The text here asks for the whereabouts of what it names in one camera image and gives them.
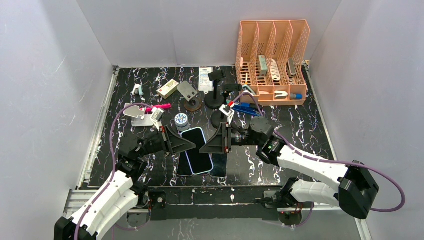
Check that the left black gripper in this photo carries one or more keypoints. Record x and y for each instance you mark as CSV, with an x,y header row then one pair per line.
x,y
174,144

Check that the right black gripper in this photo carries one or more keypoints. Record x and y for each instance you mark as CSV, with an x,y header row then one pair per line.
x,y
220,142

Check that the black phone stand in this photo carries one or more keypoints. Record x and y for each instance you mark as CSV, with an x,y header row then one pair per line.
x,y
217,117
214,100

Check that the purple smartphone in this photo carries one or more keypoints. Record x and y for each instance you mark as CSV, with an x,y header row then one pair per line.
x,y
183,167

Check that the light blue smartphone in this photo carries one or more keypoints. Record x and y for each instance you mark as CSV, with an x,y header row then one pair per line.
x,y
199,163

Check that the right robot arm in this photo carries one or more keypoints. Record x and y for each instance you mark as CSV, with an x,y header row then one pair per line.
x,y
349,186

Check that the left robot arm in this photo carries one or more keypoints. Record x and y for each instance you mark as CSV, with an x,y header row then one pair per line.
x,y
121,191

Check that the white phone stand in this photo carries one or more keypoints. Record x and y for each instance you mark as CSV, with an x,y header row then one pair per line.
x,y
138,117

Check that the pink marker pen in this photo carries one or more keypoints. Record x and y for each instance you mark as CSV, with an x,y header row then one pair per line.
x,y
161,106

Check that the blue stapler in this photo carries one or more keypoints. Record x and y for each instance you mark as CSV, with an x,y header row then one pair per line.
x,y
247,108

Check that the white cardboard box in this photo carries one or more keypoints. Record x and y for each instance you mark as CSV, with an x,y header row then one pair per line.
x,y
168,89

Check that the white blister pack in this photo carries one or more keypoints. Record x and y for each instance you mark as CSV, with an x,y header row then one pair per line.
x,y
204,83

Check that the white teal clip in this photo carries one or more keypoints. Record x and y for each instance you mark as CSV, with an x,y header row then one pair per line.
x,y
137,93

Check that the white item in organizer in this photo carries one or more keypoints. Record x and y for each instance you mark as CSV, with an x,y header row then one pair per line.
x,y
275,72

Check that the blue capped tube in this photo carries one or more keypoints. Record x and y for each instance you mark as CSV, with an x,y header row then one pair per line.
x,y
296,96

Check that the grey item in organizer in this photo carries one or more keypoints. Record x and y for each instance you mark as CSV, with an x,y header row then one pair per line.
x,y
262,65

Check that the orange file organizer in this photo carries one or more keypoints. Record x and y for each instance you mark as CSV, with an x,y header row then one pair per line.
x,y
278,40

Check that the dark item in organizer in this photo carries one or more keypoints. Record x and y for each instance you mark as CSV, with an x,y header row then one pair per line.
x,y
291,68

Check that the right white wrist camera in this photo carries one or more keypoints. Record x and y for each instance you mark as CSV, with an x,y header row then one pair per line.
x,y
227,114

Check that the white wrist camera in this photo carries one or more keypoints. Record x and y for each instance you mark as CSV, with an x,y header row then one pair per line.
x,y
227,114
156,116

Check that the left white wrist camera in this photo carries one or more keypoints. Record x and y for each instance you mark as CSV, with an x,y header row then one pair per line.
x,y
156,116

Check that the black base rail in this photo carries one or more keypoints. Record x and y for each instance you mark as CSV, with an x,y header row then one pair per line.
x,y
222,202

